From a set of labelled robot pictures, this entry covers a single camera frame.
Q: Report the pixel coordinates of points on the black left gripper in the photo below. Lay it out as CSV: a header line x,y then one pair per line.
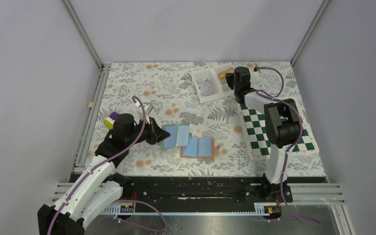
x,y
156,134

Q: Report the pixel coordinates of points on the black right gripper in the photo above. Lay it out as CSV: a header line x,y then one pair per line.
x,y
229,77

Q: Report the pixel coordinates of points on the white VIP credit card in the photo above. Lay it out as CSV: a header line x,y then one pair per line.
x,y
205,88

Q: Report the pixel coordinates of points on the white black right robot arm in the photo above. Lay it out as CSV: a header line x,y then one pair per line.
x,y
274,186

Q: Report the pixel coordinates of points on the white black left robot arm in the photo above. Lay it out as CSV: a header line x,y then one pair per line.
x,y
100,184

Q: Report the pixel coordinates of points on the white two-compartment plastic bin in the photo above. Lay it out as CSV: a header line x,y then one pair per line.
x,y
216,75

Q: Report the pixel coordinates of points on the green white chessboard mat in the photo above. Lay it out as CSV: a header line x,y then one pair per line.
x,y
276,127

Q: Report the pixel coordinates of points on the purple white green block stack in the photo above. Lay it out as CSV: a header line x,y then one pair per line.
x,y
110,119

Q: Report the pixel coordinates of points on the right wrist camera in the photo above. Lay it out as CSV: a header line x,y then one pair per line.
x,y
254,77

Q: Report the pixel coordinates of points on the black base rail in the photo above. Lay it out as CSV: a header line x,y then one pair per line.
x,y
199,194

